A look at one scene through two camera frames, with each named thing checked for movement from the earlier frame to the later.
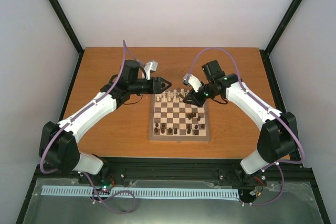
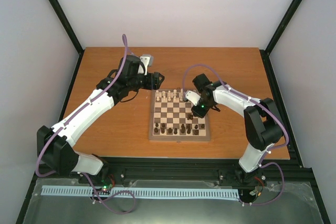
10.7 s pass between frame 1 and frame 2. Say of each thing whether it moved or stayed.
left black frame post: stayed
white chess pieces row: stayed
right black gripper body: moved
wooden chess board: stayed
